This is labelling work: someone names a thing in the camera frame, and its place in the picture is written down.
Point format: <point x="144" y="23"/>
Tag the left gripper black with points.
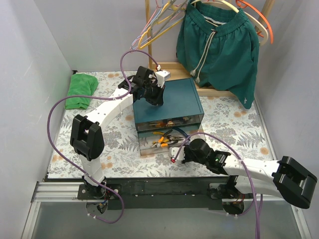
<point x="154" y="97"/>

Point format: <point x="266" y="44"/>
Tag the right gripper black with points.
<point x="186" y="154"/>

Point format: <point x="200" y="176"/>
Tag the blue handled cutters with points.
<point x="183" y="133"/>

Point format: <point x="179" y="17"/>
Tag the yellow handled pliers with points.
<point x="167" y="136"/>

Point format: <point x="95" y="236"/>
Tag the orange handled cutters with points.
<point x="164" y="143"/>

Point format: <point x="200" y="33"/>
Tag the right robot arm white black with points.
<point x="285" y="178"/>

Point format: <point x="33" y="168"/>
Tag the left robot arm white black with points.
<point x="87" y="131"/>

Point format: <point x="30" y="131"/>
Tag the teal drawer box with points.
<point x="180" y="99"/>

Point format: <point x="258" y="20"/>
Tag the wooden rack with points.
<point x="177" y="71"/>

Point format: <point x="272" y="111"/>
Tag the yellow hanger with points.
<point x="144" y="41"/>

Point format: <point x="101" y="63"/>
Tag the green folded cloth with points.
<point x="81" y="84"/>

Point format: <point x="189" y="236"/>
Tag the green shorts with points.
<point x="219" y="48"/>

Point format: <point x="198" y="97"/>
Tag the pink hanger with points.
<point x="150" y="17"/>

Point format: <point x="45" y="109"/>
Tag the grey hanger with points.
<point x="170" y="16"/>

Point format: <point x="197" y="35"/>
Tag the cream hanger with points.
<point x="224" y="3"/>

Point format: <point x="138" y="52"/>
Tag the orange hanger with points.
<point x="259" y="17"/>

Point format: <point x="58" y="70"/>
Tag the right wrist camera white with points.
<point x="176" y="155"/>

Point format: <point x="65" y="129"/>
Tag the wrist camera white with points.
<point x="176" y="155"/>
<point x="161" y="77"/>

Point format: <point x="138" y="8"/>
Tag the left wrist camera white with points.
<point x="161" y="77"/>

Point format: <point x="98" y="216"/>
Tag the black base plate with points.
<point x="167" y="193"/>

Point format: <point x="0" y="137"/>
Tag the aluminium rail frame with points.
<point x="56" y="213"/>

